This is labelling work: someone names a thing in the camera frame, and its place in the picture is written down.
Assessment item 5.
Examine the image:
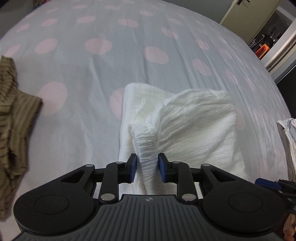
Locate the beige door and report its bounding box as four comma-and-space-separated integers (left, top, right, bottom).
219, 0, 284, 42

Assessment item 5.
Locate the white door frame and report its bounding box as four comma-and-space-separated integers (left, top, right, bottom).
263, 24, 296, 82

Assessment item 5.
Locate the person's right hand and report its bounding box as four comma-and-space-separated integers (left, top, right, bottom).
283, 212, 296, 241

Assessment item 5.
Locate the white crinkled garment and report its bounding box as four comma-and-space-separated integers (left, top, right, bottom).
118, 82, 248, 195

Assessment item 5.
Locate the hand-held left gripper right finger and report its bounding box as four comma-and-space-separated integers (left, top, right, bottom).
158, 153, 239, 202

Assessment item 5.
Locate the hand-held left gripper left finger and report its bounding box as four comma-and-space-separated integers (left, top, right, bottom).
55, 153, 138, 202

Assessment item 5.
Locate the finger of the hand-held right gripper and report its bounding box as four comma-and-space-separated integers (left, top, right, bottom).
255, 177, 282, 189

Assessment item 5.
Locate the orange object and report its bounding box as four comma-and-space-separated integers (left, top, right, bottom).
255, 44, 270, 57

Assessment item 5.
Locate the grey folded garment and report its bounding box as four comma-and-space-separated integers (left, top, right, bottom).
276, 118, 296, 181

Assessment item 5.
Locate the brown striped garment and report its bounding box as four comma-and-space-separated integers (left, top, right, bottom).
0, 55, 43, 219

